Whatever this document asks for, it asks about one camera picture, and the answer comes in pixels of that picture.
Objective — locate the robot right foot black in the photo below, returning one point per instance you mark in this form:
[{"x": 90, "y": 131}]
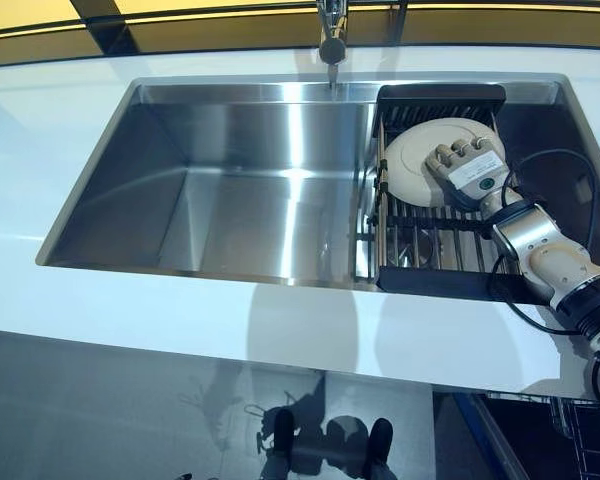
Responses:
[{"x": 380, "y": 442}]

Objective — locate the robot right arm silver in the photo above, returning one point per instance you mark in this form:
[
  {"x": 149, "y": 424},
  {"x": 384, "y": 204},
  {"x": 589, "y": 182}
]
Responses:
[{"x": 555, "y": 260}]

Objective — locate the dark dishwasher door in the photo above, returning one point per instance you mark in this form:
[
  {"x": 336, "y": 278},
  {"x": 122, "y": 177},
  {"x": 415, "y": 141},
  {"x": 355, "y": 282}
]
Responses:
[{"x": 485, "y": 440}]

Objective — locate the cream ceramic plate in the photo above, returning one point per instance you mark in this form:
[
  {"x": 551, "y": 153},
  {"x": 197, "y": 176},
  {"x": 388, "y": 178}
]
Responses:
[{"x": 410, "y": 165}]

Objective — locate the robot right hand beige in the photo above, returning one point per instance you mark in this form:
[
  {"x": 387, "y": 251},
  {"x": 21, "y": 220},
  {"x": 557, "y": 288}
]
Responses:
[{"x": 472, "y": 172}]

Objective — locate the black sink drying rack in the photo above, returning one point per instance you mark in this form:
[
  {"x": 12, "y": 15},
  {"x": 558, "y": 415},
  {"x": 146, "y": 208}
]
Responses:
[{"x": 430, "y": 285}]

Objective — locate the stainless steel sink basin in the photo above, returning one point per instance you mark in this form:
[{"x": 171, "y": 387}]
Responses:
[{"x": 205, "y": 190}]

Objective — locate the narrow white cabinet door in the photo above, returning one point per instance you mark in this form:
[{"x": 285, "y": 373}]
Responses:
[{"x": 405, "y": 400}]

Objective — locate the black tined dishwasher rack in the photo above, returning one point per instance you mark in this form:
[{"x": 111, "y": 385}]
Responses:
[{"x": 590, "y": 440}]

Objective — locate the chrome gooseneck kitchen faucet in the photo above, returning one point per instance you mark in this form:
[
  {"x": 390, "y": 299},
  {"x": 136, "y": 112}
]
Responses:
[{"x": 332, "y": 45}]

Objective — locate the wide white cabinet door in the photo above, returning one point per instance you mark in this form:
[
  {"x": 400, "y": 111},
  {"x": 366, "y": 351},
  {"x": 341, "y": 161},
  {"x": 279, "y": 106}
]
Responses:
[{"x": 80, "y": 380}]

